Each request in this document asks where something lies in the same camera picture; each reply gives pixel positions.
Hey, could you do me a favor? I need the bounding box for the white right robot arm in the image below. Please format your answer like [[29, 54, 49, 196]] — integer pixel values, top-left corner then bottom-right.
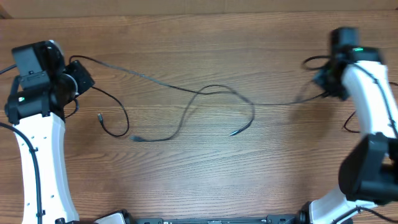
[[281, 27, 397, 223]]

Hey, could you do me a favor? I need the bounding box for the thick black USB-A cable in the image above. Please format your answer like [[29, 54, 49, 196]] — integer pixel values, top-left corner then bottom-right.
[[68, 55, 256, 137]]

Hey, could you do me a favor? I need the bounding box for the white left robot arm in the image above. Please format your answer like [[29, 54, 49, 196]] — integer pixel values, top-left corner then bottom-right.
[[4, 40, 95, 224]]

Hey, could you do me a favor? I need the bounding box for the braided black USB-C cable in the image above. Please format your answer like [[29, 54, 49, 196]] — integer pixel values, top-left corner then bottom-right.
[[343, 81, 398, 134]]

